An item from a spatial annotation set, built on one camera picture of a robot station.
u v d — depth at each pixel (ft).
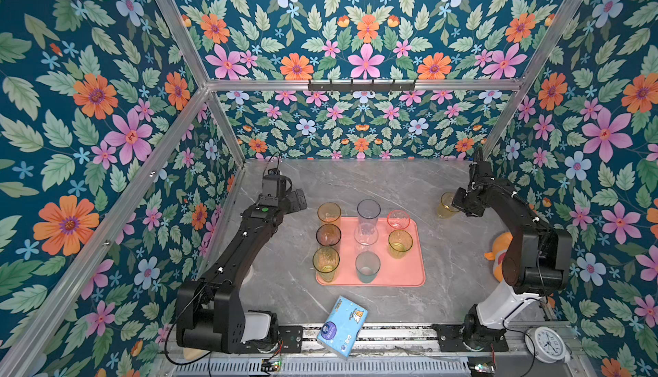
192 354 2.21
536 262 1.55
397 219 3.13
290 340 2.41
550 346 2.27
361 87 3.08
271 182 2.13
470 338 2.22
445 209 2.92
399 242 3.05
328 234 2.83
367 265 2.69
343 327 2.33
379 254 2.98
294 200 2.51
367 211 2.88
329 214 2.90
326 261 2.69
